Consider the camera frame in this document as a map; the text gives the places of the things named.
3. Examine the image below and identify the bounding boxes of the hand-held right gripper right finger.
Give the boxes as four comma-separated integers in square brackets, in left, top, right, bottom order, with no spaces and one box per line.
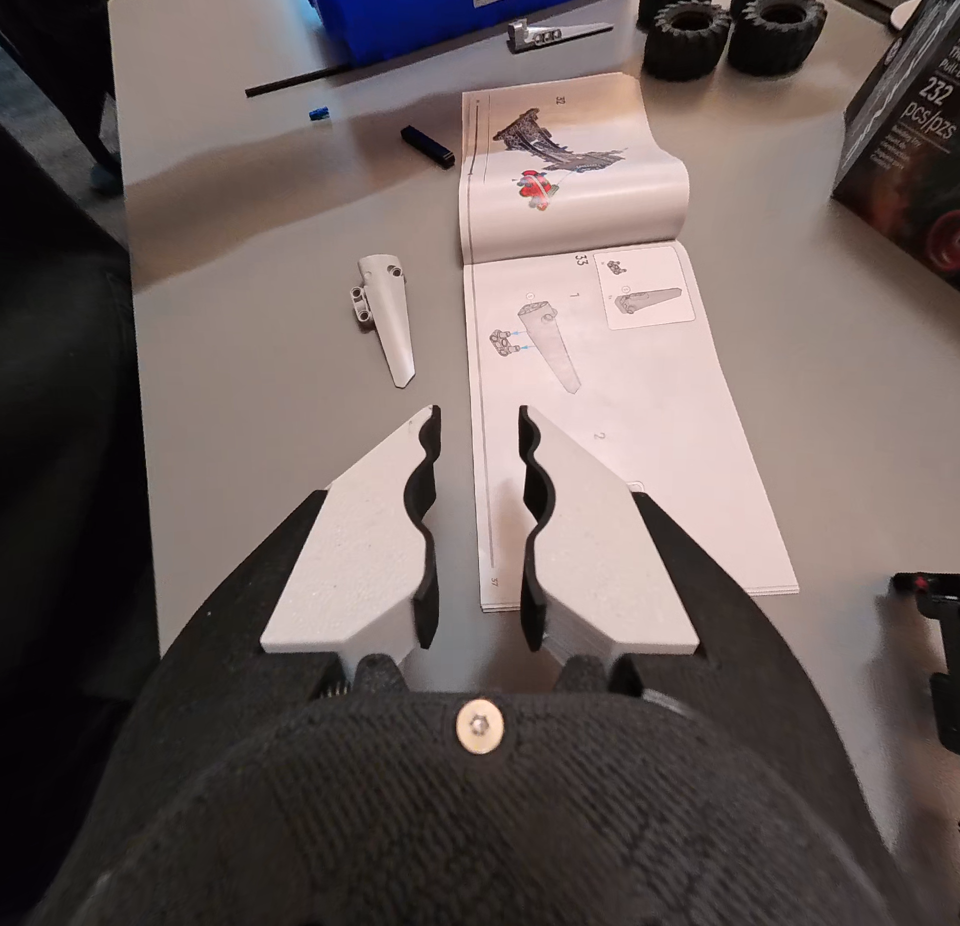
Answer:
[518,405,703,664]

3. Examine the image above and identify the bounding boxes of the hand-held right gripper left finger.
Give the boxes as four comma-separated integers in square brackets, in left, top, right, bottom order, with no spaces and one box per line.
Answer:
[260,405,442,664]

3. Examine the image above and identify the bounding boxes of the grey wedge toy panel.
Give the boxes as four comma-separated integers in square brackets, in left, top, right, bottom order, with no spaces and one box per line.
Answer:
[349,254,417,391]

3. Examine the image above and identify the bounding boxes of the grey desk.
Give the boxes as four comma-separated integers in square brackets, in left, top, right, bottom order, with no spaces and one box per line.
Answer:
[107,0,960,926]

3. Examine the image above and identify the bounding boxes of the toy instruction booklet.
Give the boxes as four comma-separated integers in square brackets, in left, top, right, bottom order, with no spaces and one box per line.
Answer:
[457,72,801,615]

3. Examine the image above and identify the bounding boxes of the person's dark trousers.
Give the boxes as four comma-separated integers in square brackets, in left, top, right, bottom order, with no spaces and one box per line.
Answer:
[0,123,162,926]

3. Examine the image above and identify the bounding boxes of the black toy chassis assembly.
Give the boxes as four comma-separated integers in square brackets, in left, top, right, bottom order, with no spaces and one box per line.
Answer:
[891,570,960,756]

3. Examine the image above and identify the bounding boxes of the small black toy beam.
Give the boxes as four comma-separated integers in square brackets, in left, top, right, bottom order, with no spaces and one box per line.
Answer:
[399,125,456,169]

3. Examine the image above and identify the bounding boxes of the black toy axle rod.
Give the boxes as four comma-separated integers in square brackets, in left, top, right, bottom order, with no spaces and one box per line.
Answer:
[244,62,354,99]

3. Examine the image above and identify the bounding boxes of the grey tapered toy piece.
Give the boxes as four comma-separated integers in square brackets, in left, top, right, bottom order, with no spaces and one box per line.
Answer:
[507,20,615,55]

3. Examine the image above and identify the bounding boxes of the black toy set box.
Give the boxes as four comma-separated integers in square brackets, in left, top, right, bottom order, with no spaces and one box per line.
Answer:
[830,0,960,293]

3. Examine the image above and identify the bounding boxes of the blue storage bin with tag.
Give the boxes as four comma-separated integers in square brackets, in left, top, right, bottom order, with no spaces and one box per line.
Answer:
[292,0,635,68]

